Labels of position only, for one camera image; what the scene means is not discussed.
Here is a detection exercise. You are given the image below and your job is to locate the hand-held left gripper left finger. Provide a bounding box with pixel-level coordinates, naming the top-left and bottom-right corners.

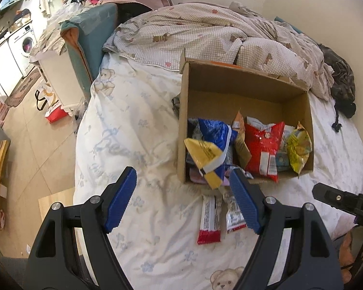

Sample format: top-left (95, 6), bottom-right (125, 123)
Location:
top-left (26, 166), bottom-right (138, 290)

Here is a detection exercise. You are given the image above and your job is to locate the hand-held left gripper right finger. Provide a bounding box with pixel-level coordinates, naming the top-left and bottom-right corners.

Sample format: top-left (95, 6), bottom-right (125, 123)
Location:
top-left (229, 167), bottom-right (342, 290)

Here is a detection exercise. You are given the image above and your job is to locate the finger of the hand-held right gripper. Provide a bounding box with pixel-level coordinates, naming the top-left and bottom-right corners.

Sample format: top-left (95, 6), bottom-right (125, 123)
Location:
top-left (312, 183), bottom-right (363, 210)

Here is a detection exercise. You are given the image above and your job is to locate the white snack packet red print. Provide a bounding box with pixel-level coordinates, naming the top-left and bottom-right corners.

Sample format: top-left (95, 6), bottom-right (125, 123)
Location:
top-left (222, 187), bottom-right (247, 234)

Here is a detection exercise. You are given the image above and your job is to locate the red white snack bar packet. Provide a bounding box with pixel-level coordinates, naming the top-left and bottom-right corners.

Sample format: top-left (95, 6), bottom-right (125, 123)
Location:
top-left (197, 195), bottom-right (222, 245)

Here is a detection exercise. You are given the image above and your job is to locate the light blue snack packet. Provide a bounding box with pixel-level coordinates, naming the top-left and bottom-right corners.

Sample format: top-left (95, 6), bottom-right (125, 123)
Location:
top-left (275, 151), bottom-right (292, 171)

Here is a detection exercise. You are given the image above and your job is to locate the red white snack bag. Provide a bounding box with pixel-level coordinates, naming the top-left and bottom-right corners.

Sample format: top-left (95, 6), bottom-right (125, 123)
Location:
top-left (244, 116), bottom-right (286, 183)

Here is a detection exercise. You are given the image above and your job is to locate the tan small snack packet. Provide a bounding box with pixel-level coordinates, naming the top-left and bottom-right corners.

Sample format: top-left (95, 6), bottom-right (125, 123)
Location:
top-left (231, 110), bottom-right (252, 170)

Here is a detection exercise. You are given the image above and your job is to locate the yellow orange snack bag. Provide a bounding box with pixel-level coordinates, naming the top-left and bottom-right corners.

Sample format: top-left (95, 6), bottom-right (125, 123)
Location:
top-left (286, 121), bottom-right (313, 178)

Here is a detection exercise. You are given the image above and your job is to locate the blue yellow chip bag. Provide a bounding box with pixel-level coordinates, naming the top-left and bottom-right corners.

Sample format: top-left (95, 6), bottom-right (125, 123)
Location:
top-left (184, 118), bottom-right (239, 190)

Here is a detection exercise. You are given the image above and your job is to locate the cardboard box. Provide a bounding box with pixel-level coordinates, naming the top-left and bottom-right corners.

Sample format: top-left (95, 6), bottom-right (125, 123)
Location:
top-left (177, 48), bottom-right (315, 185)

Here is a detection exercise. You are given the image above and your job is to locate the silver grey snack packet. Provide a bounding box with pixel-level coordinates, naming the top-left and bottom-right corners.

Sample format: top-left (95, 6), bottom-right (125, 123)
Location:
top-left (187, 118), bottom-right (204, 141)

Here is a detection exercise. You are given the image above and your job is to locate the small grey cloth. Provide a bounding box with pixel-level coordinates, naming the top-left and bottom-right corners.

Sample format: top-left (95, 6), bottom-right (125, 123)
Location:
top-left (171, 94), bottom-right (182, 117)

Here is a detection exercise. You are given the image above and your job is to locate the red white shopping bag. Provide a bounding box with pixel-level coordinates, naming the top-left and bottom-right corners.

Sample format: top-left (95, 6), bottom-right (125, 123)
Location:
top-left (35, 83), bottom-right (68, 124)

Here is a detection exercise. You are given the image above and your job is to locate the dark grey cloth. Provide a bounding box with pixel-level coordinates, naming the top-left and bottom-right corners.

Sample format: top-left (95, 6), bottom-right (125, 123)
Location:
top-left (318, 43), bottom-right (357, 133)

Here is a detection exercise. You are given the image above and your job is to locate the brown floor rug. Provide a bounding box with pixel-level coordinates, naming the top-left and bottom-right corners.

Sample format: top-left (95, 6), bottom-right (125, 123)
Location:
top-left (4, 66), bottom-right (41, 108)

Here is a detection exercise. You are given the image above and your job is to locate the white kitchen cabinet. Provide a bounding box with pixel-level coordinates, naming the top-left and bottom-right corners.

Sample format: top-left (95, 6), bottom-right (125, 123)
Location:
top-left (0, 41), bottom-right (23, 97)

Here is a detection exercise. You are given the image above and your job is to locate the pile of pale cloth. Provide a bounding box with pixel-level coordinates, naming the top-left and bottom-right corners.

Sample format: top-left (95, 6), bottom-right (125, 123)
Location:
top-left (30, 3), bottom-right (88, 58)

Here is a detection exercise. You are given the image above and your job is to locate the checked bear print blanket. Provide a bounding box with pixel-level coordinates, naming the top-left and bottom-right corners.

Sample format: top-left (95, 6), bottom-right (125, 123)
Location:
top-left (102, 1), bottom-right (335, 102)

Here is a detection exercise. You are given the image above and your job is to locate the teal pillow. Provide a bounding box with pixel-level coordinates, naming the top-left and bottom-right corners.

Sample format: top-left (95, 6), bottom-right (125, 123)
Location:
top-left (274, 16), bottom-right (303, 34)

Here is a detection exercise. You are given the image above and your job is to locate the white washing machine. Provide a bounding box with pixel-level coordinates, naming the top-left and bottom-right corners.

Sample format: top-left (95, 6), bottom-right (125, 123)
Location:
top-left (8, 26), bottom-right (38, 76)

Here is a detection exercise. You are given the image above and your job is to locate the hanging white towel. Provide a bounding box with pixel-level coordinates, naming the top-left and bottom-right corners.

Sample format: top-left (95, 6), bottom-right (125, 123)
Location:
top-left (38, 0), bottom-right (53, 15)

